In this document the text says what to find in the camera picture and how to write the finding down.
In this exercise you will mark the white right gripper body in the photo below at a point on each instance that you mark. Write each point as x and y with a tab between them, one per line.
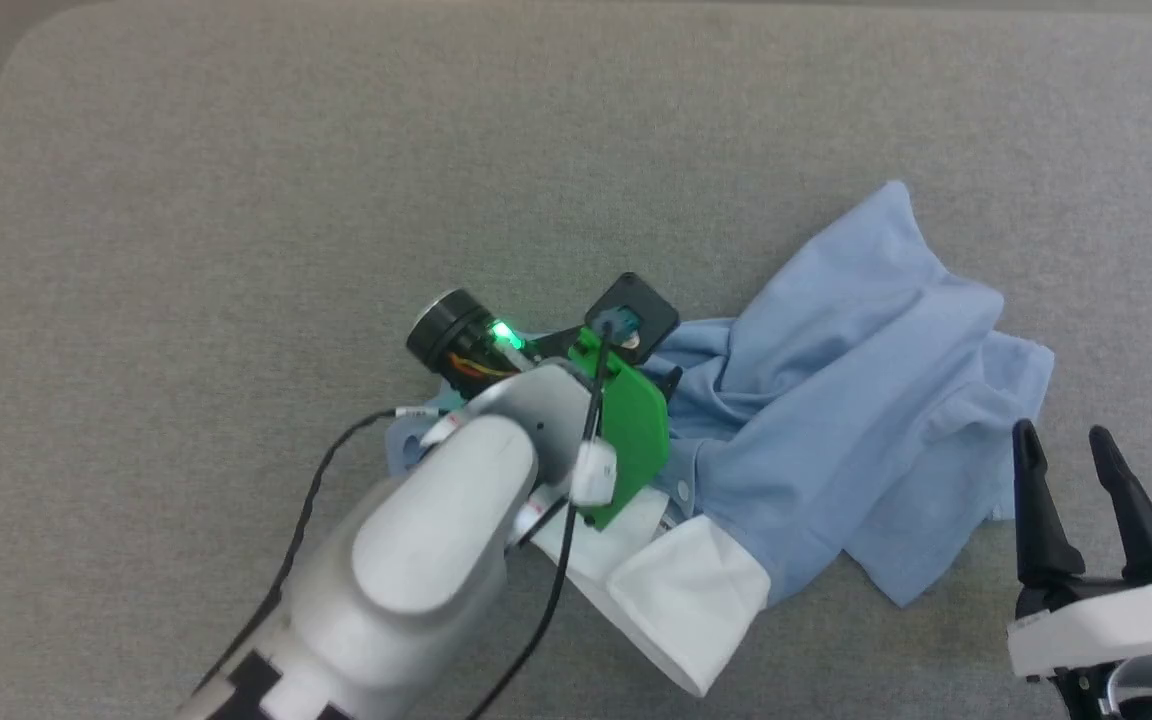
1116	620

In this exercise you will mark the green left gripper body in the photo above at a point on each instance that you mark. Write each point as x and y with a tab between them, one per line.
636	430

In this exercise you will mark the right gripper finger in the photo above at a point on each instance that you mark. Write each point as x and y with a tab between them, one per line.
1141	540
1036	530

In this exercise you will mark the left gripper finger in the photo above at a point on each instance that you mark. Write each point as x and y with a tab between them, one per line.
672	383

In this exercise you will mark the light blue white shirt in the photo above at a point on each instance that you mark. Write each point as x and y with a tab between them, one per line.
836	400

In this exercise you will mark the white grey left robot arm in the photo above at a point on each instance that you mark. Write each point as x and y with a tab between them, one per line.
436	530

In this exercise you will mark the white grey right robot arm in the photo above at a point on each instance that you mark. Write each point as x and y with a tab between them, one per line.
1136	700

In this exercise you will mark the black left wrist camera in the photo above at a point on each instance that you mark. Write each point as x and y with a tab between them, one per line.
636	305

